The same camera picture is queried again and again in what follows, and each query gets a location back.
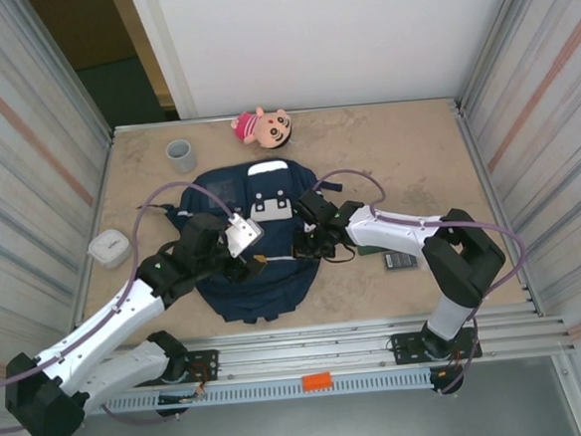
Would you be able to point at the aluminium rail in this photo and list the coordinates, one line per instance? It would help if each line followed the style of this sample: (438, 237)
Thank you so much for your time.
(304, 349)

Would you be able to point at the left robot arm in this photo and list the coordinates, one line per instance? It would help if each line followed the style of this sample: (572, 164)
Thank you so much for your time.
(103, 321)

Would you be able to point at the black calculator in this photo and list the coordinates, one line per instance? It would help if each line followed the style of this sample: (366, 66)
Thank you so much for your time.
(400, 261)

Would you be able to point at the grey cup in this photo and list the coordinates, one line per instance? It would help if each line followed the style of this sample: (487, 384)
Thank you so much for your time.
(181, 158)

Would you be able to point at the orange tag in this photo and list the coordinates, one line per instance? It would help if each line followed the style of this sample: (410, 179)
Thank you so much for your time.
(316, 381)

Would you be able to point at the navy blue backpack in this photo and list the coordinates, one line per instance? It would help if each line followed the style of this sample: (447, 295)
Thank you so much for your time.
(256, 295)

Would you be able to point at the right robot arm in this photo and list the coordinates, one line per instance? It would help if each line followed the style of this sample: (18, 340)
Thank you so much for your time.
(396, 230)

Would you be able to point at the plush doll in pink shirt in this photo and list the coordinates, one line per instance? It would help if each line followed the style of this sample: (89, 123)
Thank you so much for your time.
(269, 129)

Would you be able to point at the white square container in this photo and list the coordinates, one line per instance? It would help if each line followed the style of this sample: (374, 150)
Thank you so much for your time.
(109, 248)

